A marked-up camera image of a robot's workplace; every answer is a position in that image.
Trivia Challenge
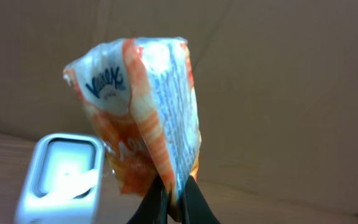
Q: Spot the white barcode scanner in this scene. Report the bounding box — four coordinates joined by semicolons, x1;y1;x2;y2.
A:
14;133;104;224

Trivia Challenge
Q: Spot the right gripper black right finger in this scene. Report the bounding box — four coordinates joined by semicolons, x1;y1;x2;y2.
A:
181;176;220;224

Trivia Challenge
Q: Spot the orange Kleenex tissue pack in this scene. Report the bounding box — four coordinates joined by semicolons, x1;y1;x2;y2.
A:
63;37;201;221

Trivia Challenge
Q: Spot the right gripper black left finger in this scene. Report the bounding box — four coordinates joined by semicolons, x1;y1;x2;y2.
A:
127;175;168;224

